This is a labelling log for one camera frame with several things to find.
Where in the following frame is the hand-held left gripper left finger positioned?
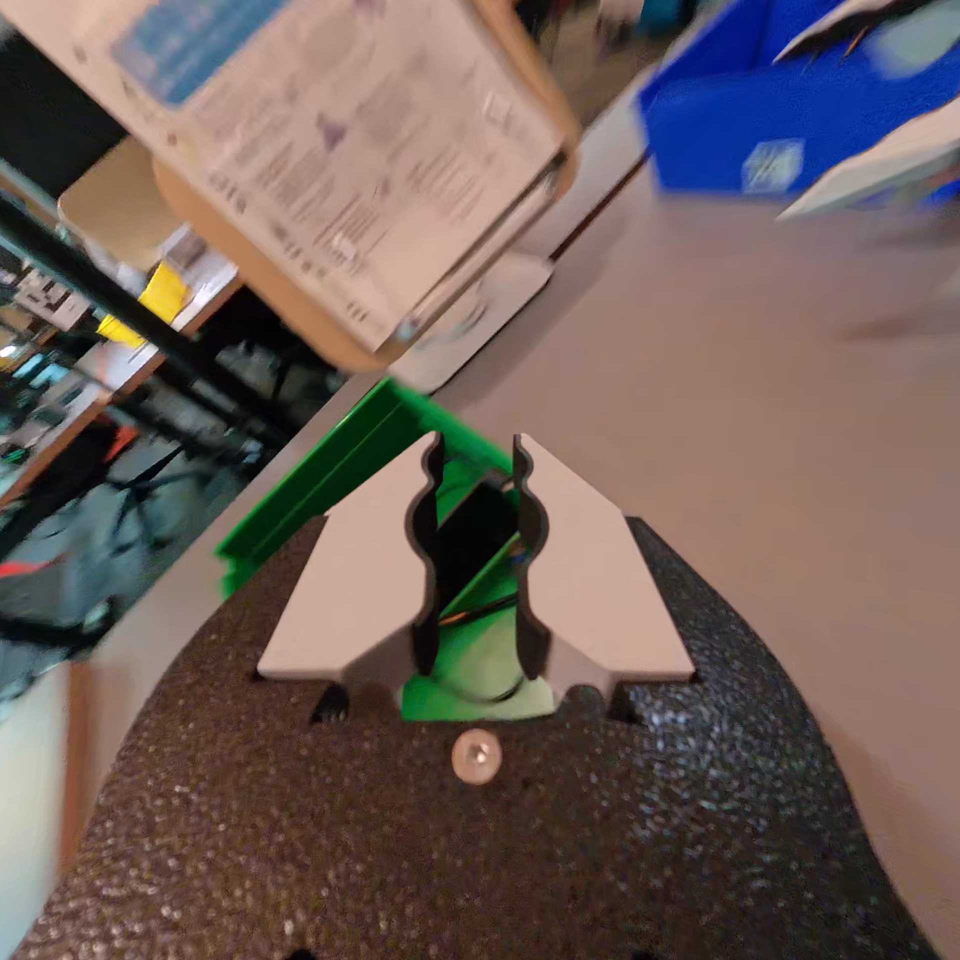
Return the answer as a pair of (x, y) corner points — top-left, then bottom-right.
(257, 431), (449, 710)

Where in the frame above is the yellow plastic bin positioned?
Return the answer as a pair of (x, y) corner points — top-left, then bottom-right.
(97, 261), (189, 348)

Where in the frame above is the blue plastic bin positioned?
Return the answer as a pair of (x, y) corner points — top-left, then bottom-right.
(637, 0), (960, 215)

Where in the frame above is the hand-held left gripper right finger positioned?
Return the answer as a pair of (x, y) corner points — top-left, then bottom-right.
(512, 432), (695, 706)

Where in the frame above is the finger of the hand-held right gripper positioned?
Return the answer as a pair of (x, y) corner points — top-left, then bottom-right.
(774, 0), (960, 61)
(776, 108), (960, 222)

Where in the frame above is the green plastic bin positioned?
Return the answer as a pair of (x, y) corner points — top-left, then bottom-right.
(216, 377), (558, 723)

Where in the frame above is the blue header leaflet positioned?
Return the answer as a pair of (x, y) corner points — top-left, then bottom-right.
(3, 0), (526, 354)

